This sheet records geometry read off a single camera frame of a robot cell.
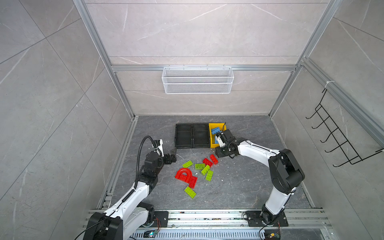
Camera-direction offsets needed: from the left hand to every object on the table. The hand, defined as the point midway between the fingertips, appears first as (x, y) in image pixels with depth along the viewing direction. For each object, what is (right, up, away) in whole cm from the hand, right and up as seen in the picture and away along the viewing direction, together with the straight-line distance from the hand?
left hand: (168, 145), depth 84 cm
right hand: (+31, -5, +11) cm, 33 cm away
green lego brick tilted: (+21, -15, +4) cm, 27 cm away
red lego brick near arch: (+14, -22, +2) cm, 26 cm away
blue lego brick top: (+30, +8, +17) cm, 35 cm away
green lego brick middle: (+18, -14, +7) cm, 24 cm away
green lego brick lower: (+24, -19, +4) cm, 30 cm away
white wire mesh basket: (+18, +43, +17) cm, 50 cm away
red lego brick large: (+23, -12, +9) cm, 27 cm away
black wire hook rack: (+80, +3, -21) cm, 82 cm away
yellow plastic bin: (+35, +11, +21) cm, 42 cm away
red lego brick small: (+27, -10, +9) cm, 31 cm away
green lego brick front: (+13, -25, -3) cm, 28 cm away
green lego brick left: (+11, -13, +9) cm, 19 cm away
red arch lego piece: (+9, -18, +4) cm, 21 cm away
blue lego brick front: (+28, +2, +4) cm, 29 cm away
